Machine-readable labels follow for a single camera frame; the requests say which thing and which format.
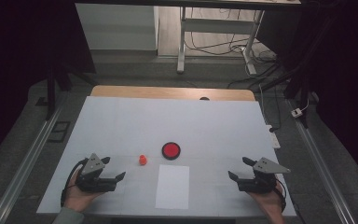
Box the large white table mat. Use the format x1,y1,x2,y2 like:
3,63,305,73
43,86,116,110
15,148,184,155
36,95,296,217

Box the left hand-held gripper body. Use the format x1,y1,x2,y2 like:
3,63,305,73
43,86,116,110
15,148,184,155
74,152,118,194

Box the white cabinet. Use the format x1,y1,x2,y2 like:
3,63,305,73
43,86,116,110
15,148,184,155
75,3,159,51

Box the person's left hand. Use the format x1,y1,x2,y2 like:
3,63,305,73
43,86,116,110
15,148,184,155
62,170,104,213

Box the black floor frame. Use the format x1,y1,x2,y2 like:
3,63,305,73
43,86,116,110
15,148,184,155
48,120,72,144

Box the round red ink pad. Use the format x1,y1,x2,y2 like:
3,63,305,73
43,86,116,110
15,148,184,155
161,141,182,161

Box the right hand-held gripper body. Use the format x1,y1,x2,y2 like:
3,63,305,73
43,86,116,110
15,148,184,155
237,156,292,194

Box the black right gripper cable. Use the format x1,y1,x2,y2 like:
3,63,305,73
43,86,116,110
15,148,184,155
274,178,289,213

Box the black cables under desk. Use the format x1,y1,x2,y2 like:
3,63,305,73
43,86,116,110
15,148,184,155
185,7,279,64

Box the black stand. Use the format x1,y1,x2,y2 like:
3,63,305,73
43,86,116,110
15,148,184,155
35,63,76,121
259,66,312,129

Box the dark curtain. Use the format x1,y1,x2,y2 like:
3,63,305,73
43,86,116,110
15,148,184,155
0,0,97,171
256,0,358,189

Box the white paper sheet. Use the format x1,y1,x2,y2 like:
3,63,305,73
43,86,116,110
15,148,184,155
155,164,190,210

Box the person's right hand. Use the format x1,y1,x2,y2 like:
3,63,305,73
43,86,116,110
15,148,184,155
247,182,286,219

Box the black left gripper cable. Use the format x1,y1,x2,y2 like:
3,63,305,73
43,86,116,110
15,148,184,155
60,158,90,208

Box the white desk with metal legs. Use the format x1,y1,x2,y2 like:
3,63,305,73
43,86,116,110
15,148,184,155
74,0,302,76

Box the small white adapter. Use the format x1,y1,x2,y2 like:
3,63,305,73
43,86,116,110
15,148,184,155
290,107,304,119

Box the white power strip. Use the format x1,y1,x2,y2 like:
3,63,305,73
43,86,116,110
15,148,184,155
268,124,282,150

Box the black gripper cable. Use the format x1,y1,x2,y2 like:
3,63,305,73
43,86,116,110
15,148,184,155
60,158,90,208
274,178,289,213

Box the metal floor rail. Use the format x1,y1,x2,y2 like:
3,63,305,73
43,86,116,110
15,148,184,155
287,98,357,224
0,92,67,224

